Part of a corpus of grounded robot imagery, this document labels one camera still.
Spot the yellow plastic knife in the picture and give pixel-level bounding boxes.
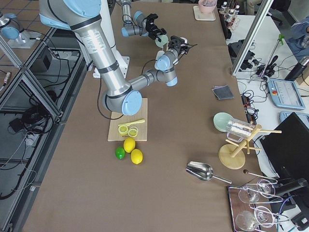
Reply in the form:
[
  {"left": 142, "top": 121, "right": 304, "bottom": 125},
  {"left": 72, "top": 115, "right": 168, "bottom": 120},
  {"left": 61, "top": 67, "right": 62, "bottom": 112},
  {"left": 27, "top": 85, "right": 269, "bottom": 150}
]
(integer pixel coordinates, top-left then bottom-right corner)
[{"left": 118, "top": 119, "right": 145, "bottom": 127}]

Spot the wooden mug tree stand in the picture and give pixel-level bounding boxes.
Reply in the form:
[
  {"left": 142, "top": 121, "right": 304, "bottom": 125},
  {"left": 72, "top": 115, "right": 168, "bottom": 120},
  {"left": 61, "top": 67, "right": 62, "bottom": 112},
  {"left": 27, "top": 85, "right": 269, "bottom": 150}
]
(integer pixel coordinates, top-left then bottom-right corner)
[{"left": 218, "top": 124, "right": 282, "bottom": 170}]

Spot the grey folded cloth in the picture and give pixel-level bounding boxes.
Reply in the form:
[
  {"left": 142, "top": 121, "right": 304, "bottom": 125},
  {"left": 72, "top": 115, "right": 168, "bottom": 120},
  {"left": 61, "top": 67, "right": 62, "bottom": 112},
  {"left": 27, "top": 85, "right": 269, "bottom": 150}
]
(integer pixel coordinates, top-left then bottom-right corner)
[{"left": 212, "top": 85, "right": 234, "bottom": 100}]

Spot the pink bowl with ice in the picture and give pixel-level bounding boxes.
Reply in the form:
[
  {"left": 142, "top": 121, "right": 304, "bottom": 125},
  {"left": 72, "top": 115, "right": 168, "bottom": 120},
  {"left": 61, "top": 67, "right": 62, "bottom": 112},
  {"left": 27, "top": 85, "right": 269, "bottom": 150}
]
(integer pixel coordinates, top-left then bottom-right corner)
[{"left": 198, "top": 0, "right": 217, "bottom": 14}]

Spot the green plastic cup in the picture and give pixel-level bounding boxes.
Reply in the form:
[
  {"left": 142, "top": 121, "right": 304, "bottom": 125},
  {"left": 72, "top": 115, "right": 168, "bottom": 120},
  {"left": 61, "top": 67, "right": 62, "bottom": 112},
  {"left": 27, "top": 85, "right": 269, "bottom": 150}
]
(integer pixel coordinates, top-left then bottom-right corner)
[{"left": 155, "top": 34, "right": 169, "bottom": 48}]

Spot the blue teach pendant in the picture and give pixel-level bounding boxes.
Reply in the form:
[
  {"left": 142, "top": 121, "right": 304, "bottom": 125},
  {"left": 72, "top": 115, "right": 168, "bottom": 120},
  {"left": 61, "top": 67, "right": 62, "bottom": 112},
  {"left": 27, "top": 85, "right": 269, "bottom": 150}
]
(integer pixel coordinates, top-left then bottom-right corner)
[
  {"left": 279, "top": 110, "right": 309, "bottom": 126},
  {"left": 267, "top": 79, "right": 306, "bottom": 110}
]

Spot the lemon slice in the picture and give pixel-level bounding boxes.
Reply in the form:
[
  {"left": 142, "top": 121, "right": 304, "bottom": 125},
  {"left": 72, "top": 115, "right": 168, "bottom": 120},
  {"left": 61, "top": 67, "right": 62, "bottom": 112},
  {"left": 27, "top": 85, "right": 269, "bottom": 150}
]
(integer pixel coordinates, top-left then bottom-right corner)
[
  {"left": 127, "top": 126, "right": 139, "bottom": 138},
  {"left": 118, "top": 125, "right": 128, "bottom": 136}
]

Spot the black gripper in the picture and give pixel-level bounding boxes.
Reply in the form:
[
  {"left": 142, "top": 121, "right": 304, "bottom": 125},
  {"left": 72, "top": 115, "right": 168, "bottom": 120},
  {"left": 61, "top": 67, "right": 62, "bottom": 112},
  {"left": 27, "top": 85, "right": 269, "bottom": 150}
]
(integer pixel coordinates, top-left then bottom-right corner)
[
  {"left": 145, "top": 14, "right": 167, "bottom": 41},
  {"left": 168, "top": 35, "right": 197, "bottom": 55}
]

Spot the beverage bottle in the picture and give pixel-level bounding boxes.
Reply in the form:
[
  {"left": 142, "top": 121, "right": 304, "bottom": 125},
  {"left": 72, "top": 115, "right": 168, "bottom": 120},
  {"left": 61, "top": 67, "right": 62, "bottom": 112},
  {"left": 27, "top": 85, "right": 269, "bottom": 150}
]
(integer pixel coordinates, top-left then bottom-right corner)
[{"left": 221, "top": 1, "right": 229, "bottom": 14}]

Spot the beige plastic tray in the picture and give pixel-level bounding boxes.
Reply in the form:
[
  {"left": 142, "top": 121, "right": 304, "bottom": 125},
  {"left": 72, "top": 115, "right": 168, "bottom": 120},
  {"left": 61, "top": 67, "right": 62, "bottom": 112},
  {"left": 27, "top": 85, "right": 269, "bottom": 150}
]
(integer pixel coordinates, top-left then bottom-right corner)
[{"left": 193, "top": 6, "right": 216, "bottom": 21}]

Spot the glass pitcher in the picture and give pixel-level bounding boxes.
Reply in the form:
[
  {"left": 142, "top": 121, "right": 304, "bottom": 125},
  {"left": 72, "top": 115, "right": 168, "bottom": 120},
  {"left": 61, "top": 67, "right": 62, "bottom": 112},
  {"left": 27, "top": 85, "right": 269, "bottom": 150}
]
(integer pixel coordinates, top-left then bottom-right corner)
[{"left": 226, "top": 118, "right": 255, "bottom": 143}]

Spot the whole yellow lemon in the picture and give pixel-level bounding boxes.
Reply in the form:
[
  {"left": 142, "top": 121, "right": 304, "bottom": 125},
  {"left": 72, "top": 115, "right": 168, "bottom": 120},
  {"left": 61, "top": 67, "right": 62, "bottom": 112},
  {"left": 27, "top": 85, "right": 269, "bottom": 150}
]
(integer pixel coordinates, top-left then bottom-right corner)
[
  {"left": 130, "top": 149, "right": 143, "bottom": 164},
  {"left": 123, "top": 137, "right": 136, "bottom": 153}
]

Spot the green bowl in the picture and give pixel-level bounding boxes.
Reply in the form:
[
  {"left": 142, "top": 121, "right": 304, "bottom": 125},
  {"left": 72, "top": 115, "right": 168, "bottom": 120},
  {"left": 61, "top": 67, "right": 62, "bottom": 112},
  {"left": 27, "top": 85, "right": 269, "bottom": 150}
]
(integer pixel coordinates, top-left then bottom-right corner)
[{"left": 213, "top": 112, "right": 233, "bottom": 132}]

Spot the wine glass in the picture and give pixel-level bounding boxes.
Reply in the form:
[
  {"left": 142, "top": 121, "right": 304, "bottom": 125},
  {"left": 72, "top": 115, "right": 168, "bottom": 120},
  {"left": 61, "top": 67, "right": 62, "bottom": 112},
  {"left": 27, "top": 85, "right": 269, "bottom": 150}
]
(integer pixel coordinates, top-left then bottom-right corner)
[
  {"left": 236, "top": 206, "right": 275, "bottom": 232},
  {"left": 238, "top": 179, "right": 275, "bottom": 204}
]

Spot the black monitor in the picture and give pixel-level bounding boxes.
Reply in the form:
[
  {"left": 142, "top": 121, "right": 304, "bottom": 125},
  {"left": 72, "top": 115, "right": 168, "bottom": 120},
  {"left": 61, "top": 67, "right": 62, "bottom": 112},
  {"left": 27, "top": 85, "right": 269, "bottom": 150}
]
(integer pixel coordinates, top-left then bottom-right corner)
[{"left": 260, "top": 113, "right": 309, "bottom": 180}]

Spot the green lime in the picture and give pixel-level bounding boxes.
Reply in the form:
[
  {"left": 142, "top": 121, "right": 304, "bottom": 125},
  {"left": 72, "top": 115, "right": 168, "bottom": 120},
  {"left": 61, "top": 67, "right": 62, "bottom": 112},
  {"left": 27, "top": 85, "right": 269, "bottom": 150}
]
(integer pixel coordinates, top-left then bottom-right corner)
[{"left": 115, "top": 146, "right": 126, "bottom": 160}]

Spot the metal scoop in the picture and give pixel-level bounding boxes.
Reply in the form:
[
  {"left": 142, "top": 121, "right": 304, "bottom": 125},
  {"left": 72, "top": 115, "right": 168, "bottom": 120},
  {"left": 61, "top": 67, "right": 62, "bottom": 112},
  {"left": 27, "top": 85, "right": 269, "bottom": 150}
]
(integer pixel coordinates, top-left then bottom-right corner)
[{"left": 185, "top": 161, "right": 232, "bottom": 184}]

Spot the wooden cutting board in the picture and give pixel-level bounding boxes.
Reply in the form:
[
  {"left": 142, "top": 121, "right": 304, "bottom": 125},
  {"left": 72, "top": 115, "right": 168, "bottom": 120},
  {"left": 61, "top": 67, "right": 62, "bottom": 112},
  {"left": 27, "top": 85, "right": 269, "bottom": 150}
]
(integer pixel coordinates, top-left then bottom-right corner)
[{"left": 108, "top": 98, "right": 148, "bottom": 142}]

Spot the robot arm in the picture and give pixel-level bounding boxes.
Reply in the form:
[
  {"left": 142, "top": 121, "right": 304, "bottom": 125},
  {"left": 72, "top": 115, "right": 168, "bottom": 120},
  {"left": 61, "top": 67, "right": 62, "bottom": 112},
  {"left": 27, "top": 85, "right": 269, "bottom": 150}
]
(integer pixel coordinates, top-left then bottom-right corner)
[
  {"left": 117, "top": 0, "right": 169, "bottom": 44},
  {"left": 39, "top": 0, "right": 193, "bottom": 116}
]

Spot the aluminium frame post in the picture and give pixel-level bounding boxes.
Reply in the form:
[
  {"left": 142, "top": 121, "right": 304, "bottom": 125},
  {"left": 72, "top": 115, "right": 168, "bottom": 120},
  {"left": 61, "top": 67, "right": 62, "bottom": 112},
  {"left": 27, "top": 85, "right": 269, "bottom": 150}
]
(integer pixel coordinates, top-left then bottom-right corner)
[{"left": 231, "top": 0, "right": 273, "bottom": 77}]

